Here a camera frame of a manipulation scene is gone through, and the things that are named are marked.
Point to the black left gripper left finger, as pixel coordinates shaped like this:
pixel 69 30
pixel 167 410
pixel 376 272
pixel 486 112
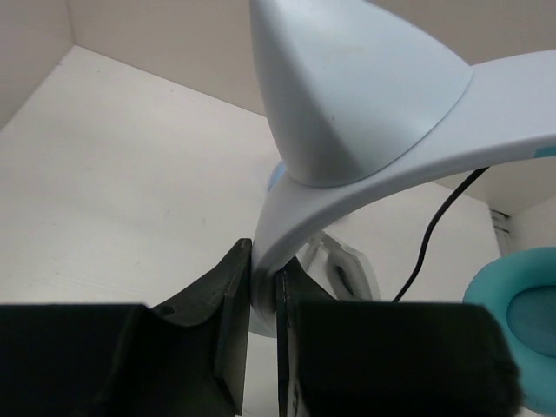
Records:
pixel 184 357

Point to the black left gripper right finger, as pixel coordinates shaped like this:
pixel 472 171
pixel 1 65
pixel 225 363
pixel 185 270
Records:
pixel 379 358

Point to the teal cat-ear headphones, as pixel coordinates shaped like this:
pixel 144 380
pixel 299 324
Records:
pixel 362 105

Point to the grey white headphones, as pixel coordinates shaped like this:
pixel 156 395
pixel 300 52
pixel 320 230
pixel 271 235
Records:
pixel 348 271

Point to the aluminium rail right side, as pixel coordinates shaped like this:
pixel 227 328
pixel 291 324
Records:
pixel 502 229

